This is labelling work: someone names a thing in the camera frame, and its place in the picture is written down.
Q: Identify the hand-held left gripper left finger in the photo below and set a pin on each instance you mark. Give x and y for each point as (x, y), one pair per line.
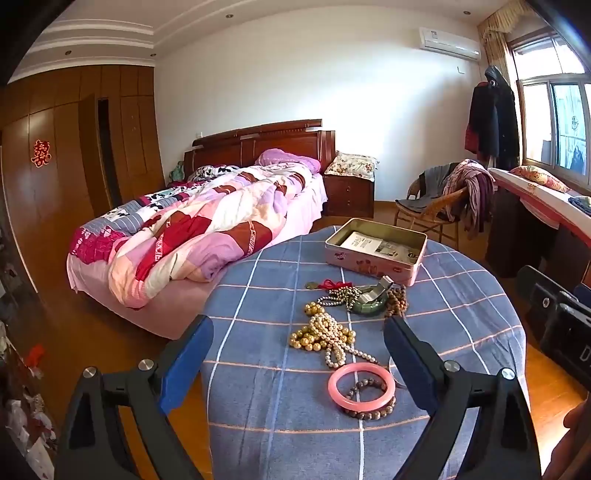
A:
(184, 364)

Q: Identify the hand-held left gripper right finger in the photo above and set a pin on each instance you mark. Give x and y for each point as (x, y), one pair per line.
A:
(411, 364)

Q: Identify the pink bangle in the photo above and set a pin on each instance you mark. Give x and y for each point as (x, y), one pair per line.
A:
(333, 386)

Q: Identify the pink tin box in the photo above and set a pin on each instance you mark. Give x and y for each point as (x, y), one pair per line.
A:
(369, 268)

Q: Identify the person's right hand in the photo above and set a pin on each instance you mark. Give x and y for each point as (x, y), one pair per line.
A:
(577, 415)

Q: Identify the green jade bangle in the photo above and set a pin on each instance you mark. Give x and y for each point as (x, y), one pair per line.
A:
(364, 310)

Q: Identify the silver metal bangle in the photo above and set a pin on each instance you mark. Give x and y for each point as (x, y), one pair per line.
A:
(383, 282)

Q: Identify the dark wooden desk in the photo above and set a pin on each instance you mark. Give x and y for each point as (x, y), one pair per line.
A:
(512, 240)

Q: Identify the blue checked tablecloth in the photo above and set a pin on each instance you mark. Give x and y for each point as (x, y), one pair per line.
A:
(277, 415)

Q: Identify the red knot coin pendant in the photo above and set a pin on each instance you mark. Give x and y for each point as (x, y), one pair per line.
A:
(330, 285)

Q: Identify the folded blue cloth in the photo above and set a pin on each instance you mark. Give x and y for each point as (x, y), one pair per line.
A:
(581, 204)

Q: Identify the white red mattress pad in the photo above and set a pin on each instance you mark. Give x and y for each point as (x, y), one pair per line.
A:
(540, 198)

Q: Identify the printed paper leaflet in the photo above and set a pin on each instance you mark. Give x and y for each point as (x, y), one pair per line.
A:
(364, 242)

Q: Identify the floral cushion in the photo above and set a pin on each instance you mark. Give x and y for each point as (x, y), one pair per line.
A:
(538, 177)

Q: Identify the pink patchwork quilt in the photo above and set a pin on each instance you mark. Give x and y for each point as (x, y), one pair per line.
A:
(207, 221)

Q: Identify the wicker chair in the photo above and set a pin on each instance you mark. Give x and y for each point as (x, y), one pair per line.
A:
(429, 212)

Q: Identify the pink purple clothes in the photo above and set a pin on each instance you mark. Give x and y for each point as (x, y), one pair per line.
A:
(471, 184)

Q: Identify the pile of assorted clutter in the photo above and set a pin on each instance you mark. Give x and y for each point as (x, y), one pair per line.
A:
(23, 392)

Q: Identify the wooden nightstand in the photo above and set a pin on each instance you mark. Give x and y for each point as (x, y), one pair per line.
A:
(348, 196)

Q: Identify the grey garment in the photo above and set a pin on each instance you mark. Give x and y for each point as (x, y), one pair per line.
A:
(431, 184)

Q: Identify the black white print pillow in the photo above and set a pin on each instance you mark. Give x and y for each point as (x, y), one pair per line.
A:
(212, 173)

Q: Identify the window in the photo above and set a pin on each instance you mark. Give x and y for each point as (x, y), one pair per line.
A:
(554, 120)

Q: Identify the wooden wardrobe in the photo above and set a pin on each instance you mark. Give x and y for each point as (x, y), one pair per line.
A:
(60, 203)

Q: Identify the floral pillow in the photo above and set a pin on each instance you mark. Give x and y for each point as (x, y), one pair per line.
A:
(351, 165)

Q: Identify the hanging dark coats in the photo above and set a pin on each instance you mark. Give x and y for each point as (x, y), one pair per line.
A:
(494, 120)

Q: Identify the pink pillow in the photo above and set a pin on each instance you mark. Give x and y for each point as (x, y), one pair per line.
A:
(286, 159)

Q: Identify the wooden bed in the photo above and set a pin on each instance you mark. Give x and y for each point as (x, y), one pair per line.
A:
(295, 138)

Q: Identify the white air conditioner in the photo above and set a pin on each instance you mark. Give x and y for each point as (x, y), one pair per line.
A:
(450, 44)

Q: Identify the yellow curtain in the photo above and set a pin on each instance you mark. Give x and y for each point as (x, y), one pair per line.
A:
(496, 27)

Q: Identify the red paper wall decoration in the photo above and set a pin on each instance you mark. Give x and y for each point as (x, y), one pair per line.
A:
(41, 153)

